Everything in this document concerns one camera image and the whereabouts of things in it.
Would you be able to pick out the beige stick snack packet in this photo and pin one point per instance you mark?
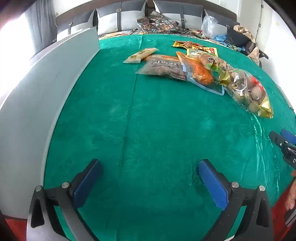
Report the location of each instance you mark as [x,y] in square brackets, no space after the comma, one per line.
[137,57]

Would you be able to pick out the grey curtain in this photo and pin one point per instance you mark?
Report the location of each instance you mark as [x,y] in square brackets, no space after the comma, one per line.
[41,19]

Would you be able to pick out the orange carrot snack packet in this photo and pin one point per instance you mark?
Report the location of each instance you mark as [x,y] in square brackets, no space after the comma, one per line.
[197,74]

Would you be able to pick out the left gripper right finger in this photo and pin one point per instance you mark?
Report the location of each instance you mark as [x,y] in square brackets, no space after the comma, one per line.
[256,223]

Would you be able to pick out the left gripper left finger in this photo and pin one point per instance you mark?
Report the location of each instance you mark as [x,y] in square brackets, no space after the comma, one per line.
[43,222]

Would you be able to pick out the green velvet table cloth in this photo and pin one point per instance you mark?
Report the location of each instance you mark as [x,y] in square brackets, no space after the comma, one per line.
[150,133]

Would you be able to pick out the black bag on sofa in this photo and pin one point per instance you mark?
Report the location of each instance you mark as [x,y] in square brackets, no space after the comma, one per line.
[235,38]

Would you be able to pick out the person right hand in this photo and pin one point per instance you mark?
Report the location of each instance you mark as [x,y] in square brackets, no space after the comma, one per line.
[290,201]

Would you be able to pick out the clear plastic bag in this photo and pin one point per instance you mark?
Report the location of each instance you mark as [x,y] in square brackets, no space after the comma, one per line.
[210,28]

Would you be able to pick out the floral cushion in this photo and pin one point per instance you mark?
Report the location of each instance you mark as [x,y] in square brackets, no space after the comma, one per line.
[156,23]

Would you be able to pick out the white storage box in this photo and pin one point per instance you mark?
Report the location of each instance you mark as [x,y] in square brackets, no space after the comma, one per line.
[29,115]

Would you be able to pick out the gold bag of round snacks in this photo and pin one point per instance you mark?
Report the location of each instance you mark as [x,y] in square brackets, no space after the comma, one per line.
[243,87]

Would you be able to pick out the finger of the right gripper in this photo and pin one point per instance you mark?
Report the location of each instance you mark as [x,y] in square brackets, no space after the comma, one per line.
[288,136]
[278,139]

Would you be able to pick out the red yellow snack packet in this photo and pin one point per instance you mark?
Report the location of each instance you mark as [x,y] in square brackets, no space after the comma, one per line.
[194,46]

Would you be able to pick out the brown nut snack bag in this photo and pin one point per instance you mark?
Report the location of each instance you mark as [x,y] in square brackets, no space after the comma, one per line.
[163,65]

